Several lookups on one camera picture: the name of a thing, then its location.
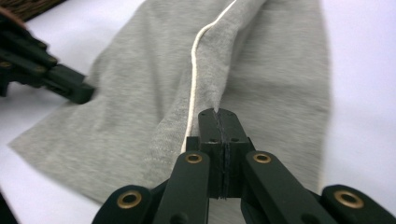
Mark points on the grey pants with white piping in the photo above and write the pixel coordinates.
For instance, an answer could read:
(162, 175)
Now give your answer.
(140, 93)

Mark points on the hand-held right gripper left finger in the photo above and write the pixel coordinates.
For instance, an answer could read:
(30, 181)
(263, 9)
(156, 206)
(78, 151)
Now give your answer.
(216, 161)

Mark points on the white table cover sheet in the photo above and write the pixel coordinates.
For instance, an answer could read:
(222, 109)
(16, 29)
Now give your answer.
(358, 77)

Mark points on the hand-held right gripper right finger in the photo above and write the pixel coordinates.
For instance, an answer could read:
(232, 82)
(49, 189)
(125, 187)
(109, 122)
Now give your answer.
(233, 161)

